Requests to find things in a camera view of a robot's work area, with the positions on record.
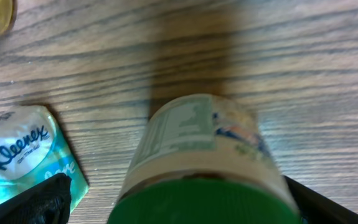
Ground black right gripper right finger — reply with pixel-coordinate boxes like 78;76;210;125
285;176;358;224

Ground green-capped white bottle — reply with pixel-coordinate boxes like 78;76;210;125
108;94;301;224

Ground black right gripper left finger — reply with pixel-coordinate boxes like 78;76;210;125
0;173;72;224

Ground small teal white box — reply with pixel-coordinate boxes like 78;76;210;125
0;106;89;210

